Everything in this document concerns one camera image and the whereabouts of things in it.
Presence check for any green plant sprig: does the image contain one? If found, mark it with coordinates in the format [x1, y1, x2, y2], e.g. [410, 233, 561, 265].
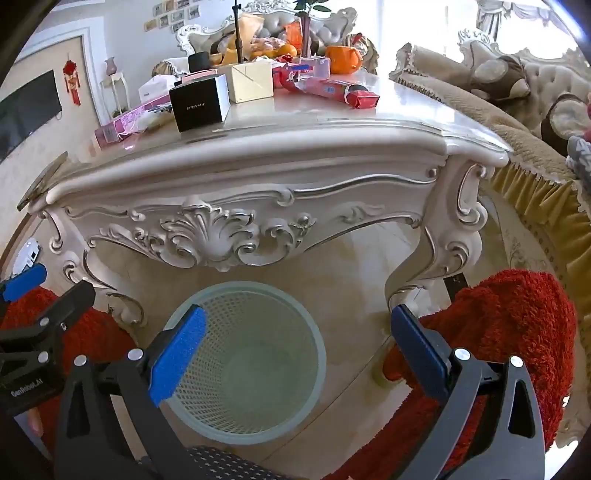
[293, 0, 332, 16]

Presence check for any red greeting card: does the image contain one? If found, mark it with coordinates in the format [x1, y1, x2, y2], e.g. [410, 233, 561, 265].
[283, 20, 306, 49]

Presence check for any black lamp stand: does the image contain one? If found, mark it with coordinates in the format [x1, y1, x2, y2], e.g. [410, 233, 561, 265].
[230, 0, 246, 66]

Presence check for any yellow paper bag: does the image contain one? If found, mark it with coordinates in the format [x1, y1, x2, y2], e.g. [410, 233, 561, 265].
[221, 13, 267, 66]

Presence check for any clear plastic container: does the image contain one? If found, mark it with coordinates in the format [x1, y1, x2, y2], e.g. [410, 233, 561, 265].
[300, 56, 332, 79]

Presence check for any small white side table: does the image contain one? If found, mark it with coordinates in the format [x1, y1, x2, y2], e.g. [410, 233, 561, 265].
[100, 71, 131, 123]

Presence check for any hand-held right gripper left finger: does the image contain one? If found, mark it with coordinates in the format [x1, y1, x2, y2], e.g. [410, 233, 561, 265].
[54, 304, 208, 480]

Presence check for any gold smartphone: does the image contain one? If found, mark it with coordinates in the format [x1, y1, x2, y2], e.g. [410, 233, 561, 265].
[17, 151, 70, 212]

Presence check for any grey knit cloth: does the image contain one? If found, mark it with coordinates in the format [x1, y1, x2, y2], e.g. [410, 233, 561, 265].
[565, 133, 591, 182]

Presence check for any black cube box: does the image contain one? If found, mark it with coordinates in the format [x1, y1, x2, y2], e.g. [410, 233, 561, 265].
[168, 73, 231, 134]

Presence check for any red snack packet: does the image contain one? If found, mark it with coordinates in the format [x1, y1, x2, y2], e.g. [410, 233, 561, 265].
[346, 89, 380, 110]

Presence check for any long pink snack packet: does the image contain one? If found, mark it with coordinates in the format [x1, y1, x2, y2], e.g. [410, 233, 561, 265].
[276, 64, 371, 105]

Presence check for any white curtain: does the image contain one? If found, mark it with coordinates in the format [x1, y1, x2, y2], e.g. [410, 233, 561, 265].
[475, 0, 509, 29]

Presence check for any tall purple glass vase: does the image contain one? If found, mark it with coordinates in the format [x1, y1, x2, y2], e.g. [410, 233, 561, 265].
[300, 9, 315, 61]

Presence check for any beige covered sofa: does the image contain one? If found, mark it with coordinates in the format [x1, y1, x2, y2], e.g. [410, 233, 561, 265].
[389, 27, 591, 289]

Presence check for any red knot wall decoration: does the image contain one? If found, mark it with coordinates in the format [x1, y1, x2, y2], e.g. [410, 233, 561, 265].
[63, 58, 82, 107]

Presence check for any orange mug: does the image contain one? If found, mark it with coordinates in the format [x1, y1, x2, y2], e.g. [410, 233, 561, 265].
[325, 45, 363, 76]

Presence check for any cream cardboard box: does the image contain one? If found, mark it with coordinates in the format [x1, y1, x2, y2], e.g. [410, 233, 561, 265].
[224, 59, 274, 104]

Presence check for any group of wall photo frames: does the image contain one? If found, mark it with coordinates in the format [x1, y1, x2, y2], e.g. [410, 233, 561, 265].
[142, 0, 205, 34]

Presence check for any clear bag of mandarins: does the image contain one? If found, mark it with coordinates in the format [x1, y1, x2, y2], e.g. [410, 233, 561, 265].
[249, 36, 297, 60]

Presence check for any pink flat box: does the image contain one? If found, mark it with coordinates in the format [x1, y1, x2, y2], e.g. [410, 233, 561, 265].
[94, 102, 174, 148]

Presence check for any pale green plastic waste basket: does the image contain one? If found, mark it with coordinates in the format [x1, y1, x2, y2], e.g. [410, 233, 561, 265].
[161, 282, 328, 441]

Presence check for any small white object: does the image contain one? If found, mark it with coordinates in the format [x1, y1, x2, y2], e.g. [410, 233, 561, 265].
[11, 237, 43, 278]

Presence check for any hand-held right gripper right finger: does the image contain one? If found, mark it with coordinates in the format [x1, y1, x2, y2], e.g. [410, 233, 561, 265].
[390, 304, 546, 480]

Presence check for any brown cream round-print cushion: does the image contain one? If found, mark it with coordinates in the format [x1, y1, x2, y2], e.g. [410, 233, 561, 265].
[539, 93, 591, 158]
[470, 52, 533, 101]

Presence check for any white tissue pack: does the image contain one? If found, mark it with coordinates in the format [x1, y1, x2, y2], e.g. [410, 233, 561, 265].
[138, 73, 184, 103]

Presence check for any ornate white coffee table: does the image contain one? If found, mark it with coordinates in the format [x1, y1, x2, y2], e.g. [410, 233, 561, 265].
[28, 69, 513, 329]

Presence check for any black wall television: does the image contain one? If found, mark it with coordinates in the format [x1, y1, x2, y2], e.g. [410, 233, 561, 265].
[0, 71, 64, 163]

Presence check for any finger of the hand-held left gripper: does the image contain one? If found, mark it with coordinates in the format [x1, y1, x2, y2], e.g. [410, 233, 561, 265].
[0, 281, 96, 371]
[0, 264, 48, 304]

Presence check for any dark star-print stool cushion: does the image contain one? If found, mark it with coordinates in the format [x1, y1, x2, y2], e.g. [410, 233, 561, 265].
[182, 444, 326, 480]

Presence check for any ornate white armchair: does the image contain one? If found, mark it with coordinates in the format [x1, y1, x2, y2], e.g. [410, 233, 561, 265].
[151, 0, 370, 80]

